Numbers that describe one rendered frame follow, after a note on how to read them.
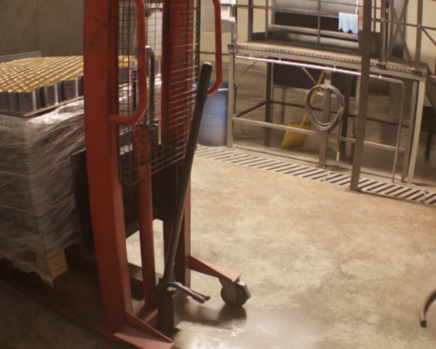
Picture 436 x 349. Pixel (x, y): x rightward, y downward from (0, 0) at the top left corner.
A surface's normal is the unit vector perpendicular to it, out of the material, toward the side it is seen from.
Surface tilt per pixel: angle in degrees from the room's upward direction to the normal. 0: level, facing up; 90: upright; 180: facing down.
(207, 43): 90
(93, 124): 90
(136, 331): 0
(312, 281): 0
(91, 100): 90
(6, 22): 90
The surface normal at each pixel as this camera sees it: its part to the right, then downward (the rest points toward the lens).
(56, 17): -0.48, 0.30
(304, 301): 0.02, -0.94
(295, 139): 0.26, 0.76
